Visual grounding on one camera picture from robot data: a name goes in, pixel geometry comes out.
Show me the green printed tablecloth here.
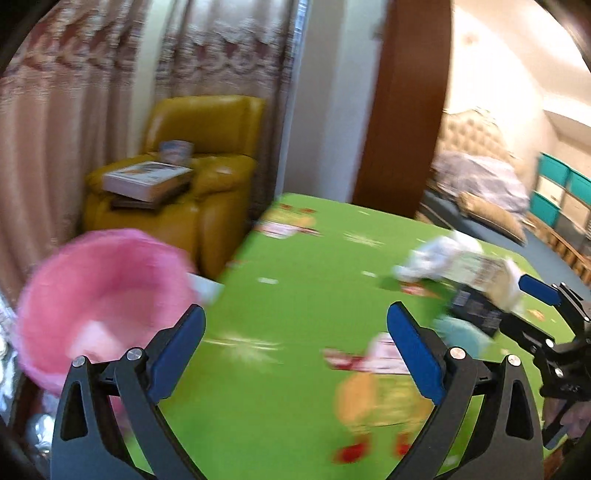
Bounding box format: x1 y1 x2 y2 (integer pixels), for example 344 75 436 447
124 191 578 480

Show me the dark book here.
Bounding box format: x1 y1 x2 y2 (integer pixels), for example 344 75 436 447
111 185 191 212

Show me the white paper sheet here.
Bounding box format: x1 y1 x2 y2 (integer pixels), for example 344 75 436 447
187 272 225 305

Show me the striped pillow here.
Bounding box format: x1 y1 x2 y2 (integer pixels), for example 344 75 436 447
459 191 528 246

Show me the beige dark snack wrapper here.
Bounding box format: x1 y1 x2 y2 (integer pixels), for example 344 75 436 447
442 253 522 339

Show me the narrow beige lace curtain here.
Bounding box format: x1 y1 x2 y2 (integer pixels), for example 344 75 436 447
154 0 297 217

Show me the beige tufted headboard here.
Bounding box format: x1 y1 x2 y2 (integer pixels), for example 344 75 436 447
441 108 519 163

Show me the brown wooden wardrobe panel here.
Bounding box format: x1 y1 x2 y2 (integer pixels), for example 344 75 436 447
353 0 454 217

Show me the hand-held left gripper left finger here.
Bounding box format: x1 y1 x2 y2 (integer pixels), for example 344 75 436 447
51 304 206 480

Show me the person's right hand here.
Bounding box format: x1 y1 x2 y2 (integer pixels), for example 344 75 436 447
564 402 591 439

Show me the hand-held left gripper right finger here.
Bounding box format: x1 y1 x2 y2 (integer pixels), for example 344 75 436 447
386 302 542 480

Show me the stack of storage boxes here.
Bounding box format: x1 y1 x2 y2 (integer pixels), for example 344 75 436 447
531 152 591 227

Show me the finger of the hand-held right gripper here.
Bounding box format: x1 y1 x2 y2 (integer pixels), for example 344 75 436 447
499 313 558 359
518 274 591 322

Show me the yellow leather armchair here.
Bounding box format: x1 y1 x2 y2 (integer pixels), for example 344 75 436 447
83 95 266 278

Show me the book on armchair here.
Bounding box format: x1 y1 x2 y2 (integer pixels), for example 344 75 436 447
102 161 193 202

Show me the wide beige lace curtain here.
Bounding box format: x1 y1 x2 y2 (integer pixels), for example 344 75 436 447
0 0 153 301

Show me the small blue printed box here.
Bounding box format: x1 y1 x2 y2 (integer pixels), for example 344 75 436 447
159 140 193 163

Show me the white plastic bag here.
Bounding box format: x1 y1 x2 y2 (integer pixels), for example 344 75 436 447
392 231 483 282

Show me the teal patterned packet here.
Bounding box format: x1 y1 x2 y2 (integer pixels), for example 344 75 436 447
434 318 495 354

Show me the purple duvet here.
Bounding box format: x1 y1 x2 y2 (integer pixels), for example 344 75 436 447
431 154 530 212

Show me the pink plastic bin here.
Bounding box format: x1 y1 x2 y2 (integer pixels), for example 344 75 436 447
16 228 199 402

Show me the wooden bed rail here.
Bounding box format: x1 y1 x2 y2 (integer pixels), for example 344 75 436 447
526 215 591 283

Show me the bed with tufted headboard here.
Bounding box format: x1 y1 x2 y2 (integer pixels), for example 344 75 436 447
418 189 591 283

